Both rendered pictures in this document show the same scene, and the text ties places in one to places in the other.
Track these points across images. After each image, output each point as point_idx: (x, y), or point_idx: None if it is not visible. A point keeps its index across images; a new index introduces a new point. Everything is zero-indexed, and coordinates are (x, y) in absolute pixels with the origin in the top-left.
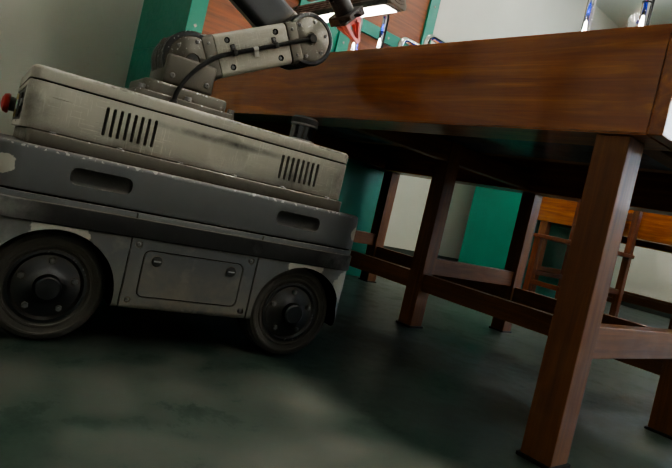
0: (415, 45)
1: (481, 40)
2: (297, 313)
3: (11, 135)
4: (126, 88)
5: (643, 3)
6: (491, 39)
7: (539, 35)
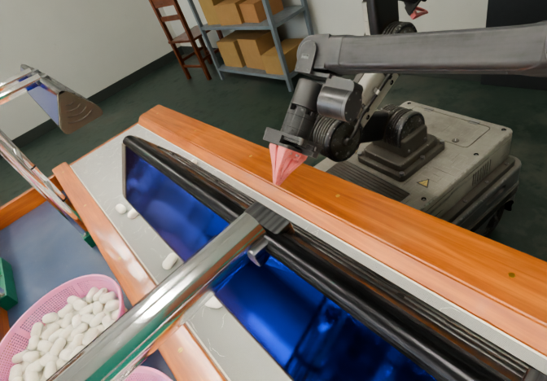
0: (233, 135)
1: (203, 122)
2: None
3: (518, 164)
4: (439, 141)
5: (0, 129)
6: (199, 121)
7: (184, 115)
